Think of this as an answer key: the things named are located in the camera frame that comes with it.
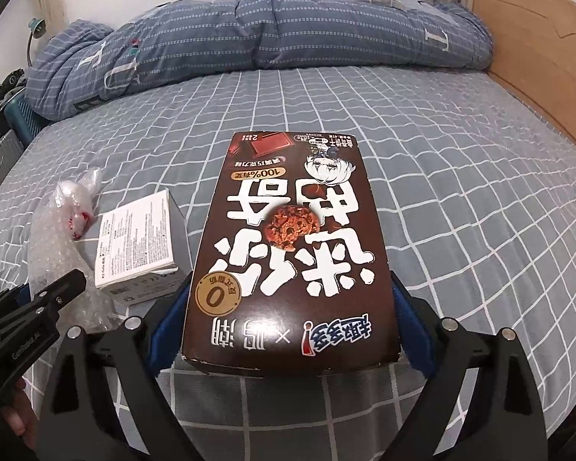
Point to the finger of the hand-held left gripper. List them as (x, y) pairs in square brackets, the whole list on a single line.
[(5, 309), (60, 290)]

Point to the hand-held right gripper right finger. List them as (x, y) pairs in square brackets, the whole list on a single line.
[(415, 336)]

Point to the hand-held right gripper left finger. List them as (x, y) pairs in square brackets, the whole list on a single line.
[(165, 333)]

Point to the clear bubble wrap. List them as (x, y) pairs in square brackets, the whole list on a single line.
[(53, 254)]

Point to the clear plastic wrapper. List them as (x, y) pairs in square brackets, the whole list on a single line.
[(74, 201)]

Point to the small white box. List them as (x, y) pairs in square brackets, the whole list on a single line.
[(139, 240)]

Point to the brown cookie box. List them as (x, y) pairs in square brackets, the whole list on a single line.
[(293, 249)]

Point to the person's left hand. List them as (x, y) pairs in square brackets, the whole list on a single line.
[(21, 418)]

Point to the grey checked bed sheet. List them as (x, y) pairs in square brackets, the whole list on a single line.
[(461, 201)]

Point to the grey suitcase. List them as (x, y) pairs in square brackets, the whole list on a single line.
[(0, 153)]

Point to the teal suitcase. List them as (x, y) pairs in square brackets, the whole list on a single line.
[(26, 120)]

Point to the dark tangled clutter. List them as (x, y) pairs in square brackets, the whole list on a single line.
[(9, 84)]

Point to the teal desk lamp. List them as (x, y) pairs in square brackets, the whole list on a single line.
[(37, 26)]

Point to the blue striped quilt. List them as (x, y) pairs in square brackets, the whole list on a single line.
[(269, 38)]

